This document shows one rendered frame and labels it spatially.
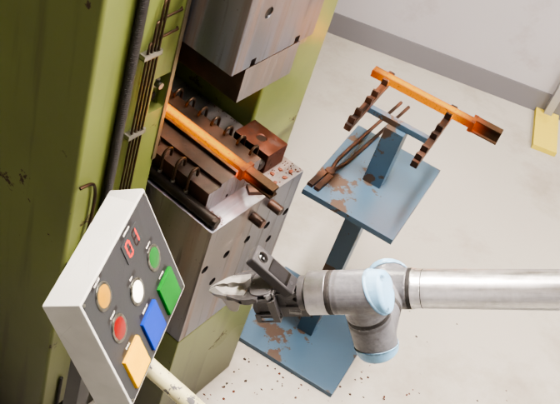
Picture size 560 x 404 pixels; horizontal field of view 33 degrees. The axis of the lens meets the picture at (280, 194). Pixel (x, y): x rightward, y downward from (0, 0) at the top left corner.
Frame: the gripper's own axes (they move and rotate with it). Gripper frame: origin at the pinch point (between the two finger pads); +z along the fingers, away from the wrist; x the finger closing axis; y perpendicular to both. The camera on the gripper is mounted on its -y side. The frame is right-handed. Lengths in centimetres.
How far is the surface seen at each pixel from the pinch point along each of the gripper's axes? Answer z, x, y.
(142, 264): 11.0, -4.4, -10.9
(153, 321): 10.3, -10.2, -0.2
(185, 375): 44, 39, 73
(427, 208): -5, 178, 126
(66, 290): 15.7, -22.9, -21.7
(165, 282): 10.3, -0.8, -2.3
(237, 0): -10, 32, -48
